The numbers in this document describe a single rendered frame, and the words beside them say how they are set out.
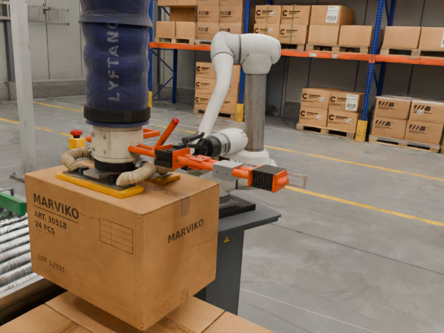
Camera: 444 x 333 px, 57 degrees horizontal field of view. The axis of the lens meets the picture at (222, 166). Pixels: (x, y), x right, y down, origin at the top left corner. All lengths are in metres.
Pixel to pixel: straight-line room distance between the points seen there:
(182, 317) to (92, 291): 0.37
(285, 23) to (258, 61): 7.01
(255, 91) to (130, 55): 0.77
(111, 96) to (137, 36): 0.21
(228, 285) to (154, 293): 0.96
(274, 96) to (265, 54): 8.42
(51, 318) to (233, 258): 0.95
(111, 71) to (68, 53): 11.49
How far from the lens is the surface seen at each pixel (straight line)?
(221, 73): 1.83
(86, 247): 1.48
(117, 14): 1.37
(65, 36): 12.82
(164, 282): 1.41
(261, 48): 1.95
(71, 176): 1.53
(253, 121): 2.01
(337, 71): 9.85
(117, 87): 1.39
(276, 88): 10.33
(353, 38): 8.42
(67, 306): 1.81
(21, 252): 2.28
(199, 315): 1.71
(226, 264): 2.21
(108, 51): 1.39
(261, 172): 1.13
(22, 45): 4.96
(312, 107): 8.69
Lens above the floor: 1.54
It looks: 16 degrees down
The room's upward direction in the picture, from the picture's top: 3 degrees clockwise
